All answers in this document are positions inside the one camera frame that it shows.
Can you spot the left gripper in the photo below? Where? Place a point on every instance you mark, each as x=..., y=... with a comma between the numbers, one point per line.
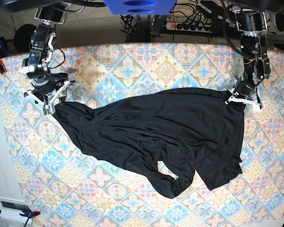
x=241, y=92

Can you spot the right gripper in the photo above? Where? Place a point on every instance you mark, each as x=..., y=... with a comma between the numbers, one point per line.
x=48, y=89

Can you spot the black t-shirt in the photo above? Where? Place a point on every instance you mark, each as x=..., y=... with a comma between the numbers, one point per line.
x=168, y=137

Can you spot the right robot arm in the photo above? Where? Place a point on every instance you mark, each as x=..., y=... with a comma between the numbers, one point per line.
x=49, y=13

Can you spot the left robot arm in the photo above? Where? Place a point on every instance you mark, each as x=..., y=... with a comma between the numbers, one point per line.
x=250, y=19

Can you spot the black round stool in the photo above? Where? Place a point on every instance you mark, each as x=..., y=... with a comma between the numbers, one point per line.
x=22, y=38

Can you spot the patterned tablecloth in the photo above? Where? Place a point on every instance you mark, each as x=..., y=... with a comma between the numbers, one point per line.
x=73, y=190

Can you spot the white power strip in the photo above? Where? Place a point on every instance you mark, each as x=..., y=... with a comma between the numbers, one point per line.
x=189, y=27

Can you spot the lower left table clamp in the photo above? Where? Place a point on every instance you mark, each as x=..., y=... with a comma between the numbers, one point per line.
x=26, y=214

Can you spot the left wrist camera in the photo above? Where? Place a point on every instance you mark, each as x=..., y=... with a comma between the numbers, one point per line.
x=257, y=107

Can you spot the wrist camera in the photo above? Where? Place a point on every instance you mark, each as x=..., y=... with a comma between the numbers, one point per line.
x=257, y=107
x=48, y=110

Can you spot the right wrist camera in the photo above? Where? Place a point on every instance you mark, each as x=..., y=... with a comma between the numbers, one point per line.
x=48, y=110

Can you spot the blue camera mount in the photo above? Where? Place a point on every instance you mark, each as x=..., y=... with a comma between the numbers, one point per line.
x=139, y=7

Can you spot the white wall outlet box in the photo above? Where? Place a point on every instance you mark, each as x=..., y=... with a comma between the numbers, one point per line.
x=13, y=204

